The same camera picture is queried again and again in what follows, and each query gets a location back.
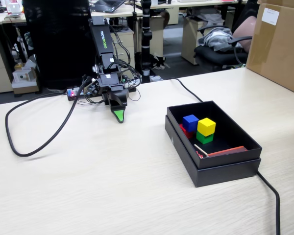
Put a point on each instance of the beige desk pedestal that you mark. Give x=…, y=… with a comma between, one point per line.
x=188, y=41

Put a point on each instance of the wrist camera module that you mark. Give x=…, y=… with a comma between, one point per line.
x=93, y=88

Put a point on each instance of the green wooden cube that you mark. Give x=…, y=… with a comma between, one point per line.
x=204, y=139

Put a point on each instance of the orange flat board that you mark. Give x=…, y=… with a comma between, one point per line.
x=227, y=150

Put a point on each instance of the blue wooden cube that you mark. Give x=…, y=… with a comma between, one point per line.
x=189, y=122

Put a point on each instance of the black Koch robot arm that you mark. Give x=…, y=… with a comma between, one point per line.
x=101, y=39

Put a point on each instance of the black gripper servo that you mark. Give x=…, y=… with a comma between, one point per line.
x=110, y=83

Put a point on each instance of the black laptop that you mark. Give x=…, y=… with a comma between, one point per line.
x=107, y=5

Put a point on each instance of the yellow wooden cube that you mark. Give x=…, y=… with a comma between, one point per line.
x=205, y=127

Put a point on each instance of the grey clothing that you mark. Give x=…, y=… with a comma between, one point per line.
x=218, y=39

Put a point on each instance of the beige drawer pedestal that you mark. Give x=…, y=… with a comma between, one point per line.
x=127, y=41

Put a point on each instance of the person in striped shirt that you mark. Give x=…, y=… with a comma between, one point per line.
x=29, y=40

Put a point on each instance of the blue controller board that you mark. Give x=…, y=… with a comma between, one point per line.
x=71, y=93

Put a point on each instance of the black armrest office chair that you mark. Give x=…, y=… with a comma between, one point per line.
x=210, y=58

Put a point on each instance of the red wooden cube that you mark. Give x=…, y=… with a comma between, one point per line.
x=187, y=135

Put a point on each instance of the wooden stick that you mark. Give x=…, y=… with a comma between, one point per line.
x=201, y=149

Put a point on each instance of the white carton with orange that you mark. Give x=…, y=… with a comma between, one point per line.
x=22, y=78

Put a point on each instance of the black box tray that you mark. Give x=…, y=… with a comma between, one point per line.
x=230, y=142

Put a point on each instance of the light wood office desk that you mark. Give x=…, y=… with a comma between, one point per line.
x=127, y=11
x=198, y=3
x=0, y=20

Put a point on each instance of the small red pieces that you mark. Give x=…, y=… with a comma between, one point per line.
x=199, y=154

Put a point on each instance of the tall black office chair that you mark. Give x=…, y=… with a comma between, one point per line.
x=61, y=36

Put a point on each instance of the black open box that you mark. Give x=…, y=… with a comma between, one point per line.
x=223, y=175

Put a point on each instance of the brown cardboard box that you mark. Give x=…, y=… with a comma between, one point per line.
x=279, y=49

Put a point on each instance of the seated person in black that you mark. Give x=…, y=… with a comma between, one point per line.
x=245, y=31

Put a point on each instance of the beige drawer cabinet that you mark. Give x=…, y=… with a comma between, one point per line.
x=0, y=63

